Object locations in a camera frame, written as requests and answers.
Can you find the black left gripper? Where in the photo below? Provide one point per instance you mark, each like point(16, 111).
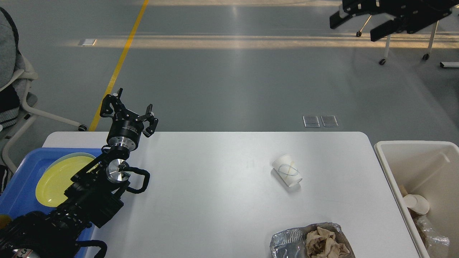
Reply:
point(123, 132)

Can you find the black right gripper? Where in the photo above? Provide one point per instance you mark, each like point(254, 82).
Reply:
point(415, 14)

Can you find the yellow plate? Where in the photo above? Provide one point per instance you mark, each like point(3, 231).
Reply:
point(50, 189)

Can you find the dark teal mug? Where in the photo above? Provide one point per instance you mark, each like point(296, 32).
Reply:
point(5, 220)

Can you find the clear plastic cup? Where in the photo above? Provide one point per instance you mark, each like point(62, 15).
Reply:
point(286, 168)

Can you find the white paper cup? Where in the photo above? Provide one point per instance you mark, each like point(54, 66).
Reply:
point(417, 204)

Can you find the aluminium foil sheet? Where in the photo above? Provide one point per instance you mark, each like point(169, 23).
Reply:
point(436, 244)
point(291, 243)

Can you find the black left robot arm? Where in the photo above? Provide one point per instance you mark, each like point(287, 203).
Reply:
point(94, 196)

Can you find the white office chair right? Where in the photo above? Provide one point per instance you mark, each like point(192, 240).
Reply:
point(388, 41)

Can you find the white office chair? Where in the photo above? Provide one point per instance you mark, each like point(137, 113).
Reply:
point(388, 41)
point(16, 75)

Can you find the pale green plate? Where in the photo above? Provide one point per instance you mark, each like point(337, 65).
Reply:
point(77, 154)

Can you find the white floor socket plate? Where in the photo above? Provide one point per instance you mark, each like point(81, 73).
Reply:
point(87, 42)

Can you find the white bar on floor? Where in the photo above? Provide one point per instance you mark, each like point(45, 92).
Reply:
point(444, 64)

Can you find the small clear plastic lid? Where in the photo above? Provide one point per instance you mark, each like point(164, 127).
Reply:
point(311, 121)
point(329, 121)

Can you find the white office chair left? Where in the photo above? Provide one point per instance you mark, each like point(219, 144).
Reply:
point(16, 75)

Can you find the blue plastic tray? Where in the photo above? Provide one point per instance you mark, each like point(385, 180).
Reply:
point(19, 197)

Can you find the white plastic bin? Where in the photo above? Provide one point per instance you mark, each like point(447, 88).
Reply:
point(429, 169)

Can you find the crumpled brown paper napkin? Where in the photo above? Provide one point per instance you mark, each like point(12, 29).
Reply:
point(321, 243)

